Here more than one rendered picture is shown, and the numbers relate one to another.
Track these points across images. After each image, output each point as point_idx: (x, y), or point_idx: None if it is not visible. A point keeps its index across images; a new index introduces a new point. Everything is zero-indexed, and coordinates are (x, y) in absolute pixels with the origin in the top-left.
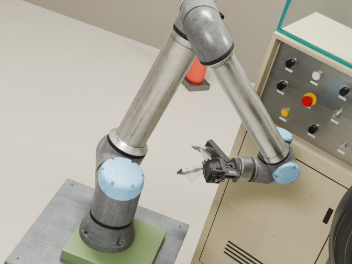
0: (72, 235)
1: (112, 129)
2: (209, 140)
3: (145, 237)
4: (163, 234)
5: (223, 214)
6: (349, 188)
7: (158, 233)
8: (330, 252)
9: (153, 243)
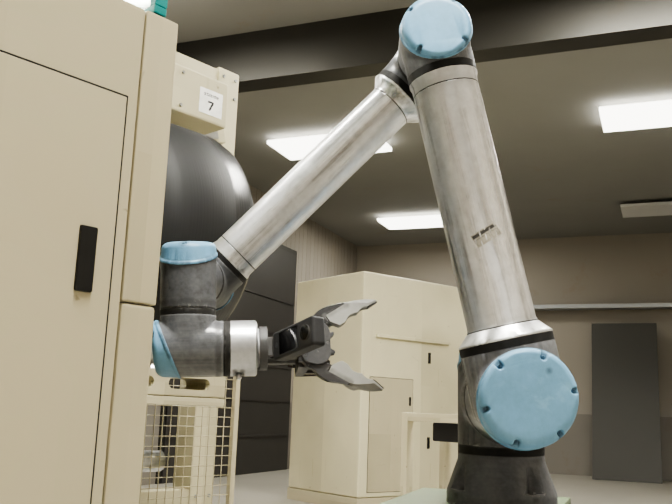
0: (564, 502)
1: (546, 325)
2: (318, 316)
3: (421, 501)
4: (384, 502)
5: None
6: (247, 206)
7: (394, 503)
8: (244, 285)
9: (406, 499)
